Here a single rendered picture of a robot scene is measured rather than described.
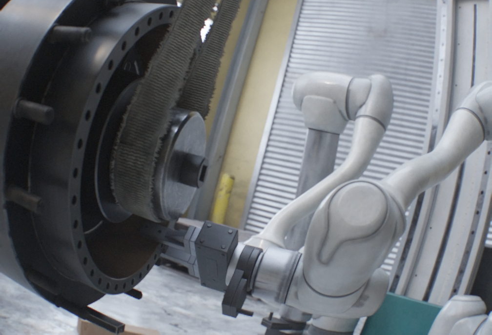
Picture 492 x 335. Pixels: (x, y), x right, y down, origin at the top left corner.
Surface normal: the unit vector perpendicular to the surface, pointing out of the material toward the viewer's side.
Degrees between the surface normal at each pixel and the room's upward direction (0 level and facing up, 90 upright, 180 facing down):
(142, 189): 121
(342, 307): 136
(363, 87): 66
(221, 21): 101
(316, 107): 105
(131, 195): 132
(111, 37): 58
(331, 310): 143
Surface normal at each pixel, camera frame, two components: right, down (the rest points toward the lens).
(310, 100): -0.68, 0.06
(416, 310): -0.77, -0.26
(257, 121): -0.58, -0.22
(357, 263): 0.00, 0.65
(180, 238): -0.31, 0.65
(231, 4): 0.71, 0.35
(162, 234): 0.03, -0.73
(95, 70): -0.09, -0.43
